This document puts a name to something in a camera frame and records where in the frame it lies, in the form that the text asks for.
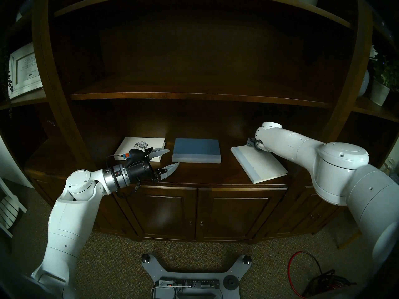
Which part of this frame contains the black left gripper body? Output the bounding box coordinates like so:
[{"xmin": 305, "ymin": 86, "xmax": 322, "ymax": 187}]
[{"xmin": 127, "ymin": 160, "xmax": 155, "ymax": 184}]

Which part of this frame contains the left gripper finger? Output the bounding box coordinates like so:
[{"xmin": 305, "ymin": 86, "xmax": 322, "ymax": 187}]
[
  {"xmin": 144, "ymin": 148, "xmax": 171, "ymax": 161},
  {"xmin": 153, "ymin": 162, "xmax": 180, "ymax": 181}
]

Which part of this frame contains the white book pale blue spine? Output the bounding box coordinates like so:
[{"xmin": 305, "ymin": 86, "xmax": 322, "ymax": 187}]
[{"xmin": 231, "ymin": 144, "xmax": 288, "ymax": 184}]

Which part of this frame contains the white paperback with ink drawing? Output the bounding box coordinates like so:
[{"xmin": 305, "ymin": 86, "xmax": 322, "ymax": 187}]
[{"xmin": 114, "ymin": 137, "xmax": 166, "ymax": 162}]

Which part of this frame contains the blue hardcover book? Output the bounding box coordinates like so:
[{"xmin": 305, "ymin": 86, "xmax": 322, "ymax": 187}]
[{"xmin": 172, "ymin": 138, "xmax": 222, "ymax": 164}]

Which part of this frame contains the dark wooden bookshelf cabinet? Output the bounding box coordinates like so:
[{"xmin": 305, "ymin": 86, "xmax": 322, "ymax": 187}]
[{"xmin": 0, "ymin": 0, "xmax": 399, "ymax": 244}]

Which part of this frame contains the black power strip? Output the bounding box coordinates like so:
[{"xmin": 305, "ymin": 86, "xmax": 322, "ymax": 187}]
[{"xmin": 159, "ymin": 278, "xmax": 220, "ymax": 290}]

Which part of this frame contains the black round disc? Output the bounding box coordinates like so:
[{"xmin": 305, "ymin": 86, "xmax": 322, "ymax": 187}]
[{"xmin": 223, "ymin": 275, "xmax": 239, "ymax": 291}]

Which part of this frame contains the green plant in white pot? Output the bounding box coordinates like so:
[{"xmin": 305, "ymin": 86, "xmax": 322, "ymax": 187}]
[{"xmin": 369, "ymin": 57, "xmax": 399, "ymax": 106}]

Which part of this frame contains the white slatted side table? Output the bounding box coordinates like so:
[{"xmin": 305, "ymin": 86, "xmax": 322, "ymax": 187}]
[{"xmin": 0, "ymin": 177, "xmax": 28, "ymax": 238}]

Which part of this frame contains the clear glass jar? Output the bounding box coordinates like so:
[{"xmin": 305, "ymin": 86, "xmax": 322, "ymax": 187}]
[{"xmin": 382, "ymin": 158, "xmax": 396, "ymax": 176}]

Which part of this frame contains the white framed certificate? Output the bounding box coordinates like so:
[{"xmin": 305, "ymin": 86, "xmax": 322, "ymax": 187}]
[{"xmin": 8, "ymin": 43, "xmax": 43, "ymax": 99}]

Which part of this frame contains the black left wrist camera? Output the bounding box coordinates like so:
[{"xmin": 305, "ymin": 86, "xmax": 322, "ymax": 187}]
[{"xmin": 122, "ymin": 149, "xmax": 145, "ymax": 162}]

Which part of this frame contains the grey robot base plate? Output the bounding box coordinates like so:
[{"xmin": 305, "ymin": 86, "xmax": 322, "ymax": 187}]
[{"xmin": 141, "ymin": 254, "xmax": 252, "ymax": 299}]

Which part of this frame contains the red cable reel with cord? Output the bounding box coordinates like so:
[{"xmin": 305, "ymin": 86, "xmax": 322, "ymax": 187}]
[{"xmin": 287, "ymin": 251, "xmax": 357, "ymax": 299}]

